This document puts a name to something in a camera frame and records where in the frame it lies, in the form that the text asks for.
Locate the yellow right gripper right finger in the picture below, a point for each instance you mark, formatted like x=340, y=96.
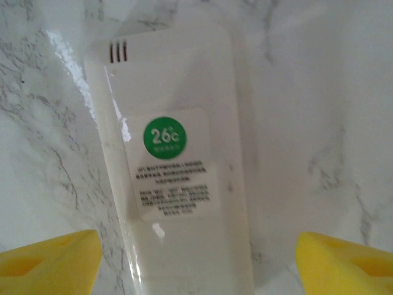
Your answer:
x=344, y=270

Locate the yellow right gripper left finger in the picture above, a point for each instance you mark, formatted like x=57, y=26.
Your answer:
x=46, y=267

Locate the white remote with green sticker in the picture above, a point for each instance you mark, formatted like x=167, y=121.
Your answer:
x=172, y=92

